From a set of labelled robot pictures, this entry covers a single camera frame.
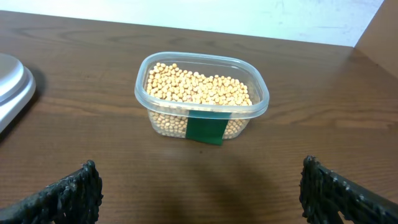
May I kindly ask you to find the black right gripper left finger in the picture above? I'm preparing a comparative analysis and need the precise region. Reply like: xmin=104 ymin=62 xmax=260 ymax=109
xmin=1 ymin=160 xmax=103 ymax=224

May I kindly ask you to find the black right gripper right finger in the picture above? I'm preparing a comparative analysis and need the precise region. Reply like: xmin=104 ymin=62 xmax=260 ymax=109
xmin=299 ymin=156 xmax=397 ymax=224

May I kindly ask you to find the white digital kitchen scale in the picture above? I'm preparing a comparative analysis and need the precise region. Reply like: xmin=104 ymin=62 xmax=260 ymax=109
xmin=1 ymin=53 xmax=36 ymax=132

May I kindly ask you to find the clear plastic soybean container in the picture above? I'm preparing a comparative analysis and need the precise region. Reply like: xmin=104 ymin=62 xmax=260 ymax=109
xmin=134 ymin=52 xmax=270 ymax=145

